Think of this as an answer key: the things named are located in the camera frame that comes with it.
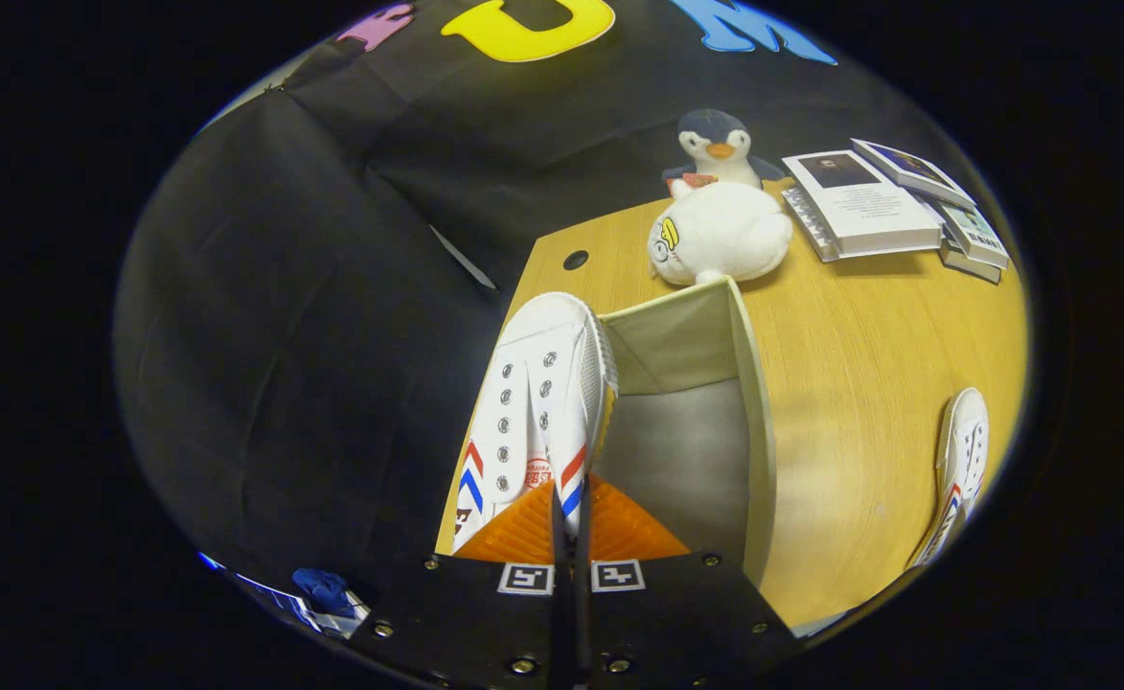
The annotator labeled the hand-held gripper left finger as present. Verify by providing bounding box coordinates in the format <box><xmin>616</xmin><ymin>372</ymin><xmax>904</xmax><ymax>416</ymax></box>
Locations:
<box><xmin>356</xmin><ymin>479</ymin><xmax>574</xmax><ymax>690</ymax></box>

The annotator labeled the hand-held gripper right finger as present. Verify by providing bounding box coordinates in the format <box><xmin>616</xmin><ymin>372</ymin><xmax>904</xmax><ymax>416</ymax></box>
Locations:
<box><xmin>573</xmin><ymin>476</ymin><xmax>802</xmax><ymax>690</ymax></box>

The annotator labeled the grey fabric storage box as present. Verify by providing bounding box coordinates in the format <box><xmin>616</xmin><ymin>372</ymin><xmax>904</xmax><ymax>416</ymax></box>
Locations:
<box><xmin>435</xmin><ymin>276</ymin><xmax>778</xmax><ymax>587</ymax></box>

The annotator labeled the white striped canvas shoe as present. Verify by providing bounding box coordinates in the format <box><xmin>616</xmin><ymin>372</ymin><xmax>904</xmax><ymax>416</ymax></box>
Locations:
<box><xmin>906</xmin><ymin>386</ymin><xmax>991</xmax><ymax>568</ymax></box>
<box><xmin>451</xmin><ymin>292</ymin><xmax>620</xmax><ymax>555</ymax></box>

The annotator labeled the blue crumpled cloth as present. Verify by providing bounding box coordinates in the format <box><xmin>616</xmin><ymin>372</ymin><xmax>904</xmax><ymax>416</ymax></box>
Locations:
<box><xmin>291</xmin><ymin>568</ymin><xmax>356</xmax><ymax>616</ymax></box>

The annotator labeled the white plush toy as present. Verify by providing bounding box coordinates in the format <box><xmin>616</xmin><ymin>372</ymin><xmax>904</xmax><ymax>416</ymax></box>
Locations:
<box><xmin>648</xmin><ymin>182</ymin><xmax>794</xmax><ymax>287</ymax></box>

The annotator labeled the white book with dark photo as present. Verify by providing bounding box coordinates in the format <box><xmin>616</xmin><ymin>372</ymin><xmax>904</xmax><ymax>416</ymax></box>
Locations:
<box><xmin>782</xmin><ymin>149</ymin><xmax>946</xmax><ymax>255</ymax></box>

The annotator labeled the dark cover book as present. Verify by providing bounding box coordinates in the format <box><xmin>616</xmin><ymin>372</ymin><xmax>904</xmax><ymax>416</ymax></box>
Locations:
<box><xmin>938</xmin><ymin>240</ymin><xmax>1003</xmax><ymax>285</ymax></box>

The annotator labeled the penguin plush toy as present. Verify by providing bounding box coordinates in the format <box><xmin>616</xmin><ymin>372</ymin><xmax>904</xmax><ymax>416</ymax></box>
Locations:
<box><xmin>662</xmin><ymin>108</ymin><xmax>783</xmax><ymax>200</ymax></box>

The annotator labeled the book with teal cover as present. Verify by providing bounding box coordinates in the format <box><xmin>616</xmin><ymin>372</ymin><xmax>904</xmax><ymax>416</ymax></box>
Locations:
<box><xmin>935</xmin><ymin>199</ymin><xmax>1011</xmax><ymax>269</ymax></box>

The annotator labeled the book with blue cover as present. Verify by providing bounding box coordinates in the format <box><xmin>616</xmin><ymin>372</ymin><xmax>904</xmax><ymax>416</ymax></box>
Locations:
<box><xmin>849</xmin><ymin>139</ymin><xmax>976</xmax><ymax>210</ymax></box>

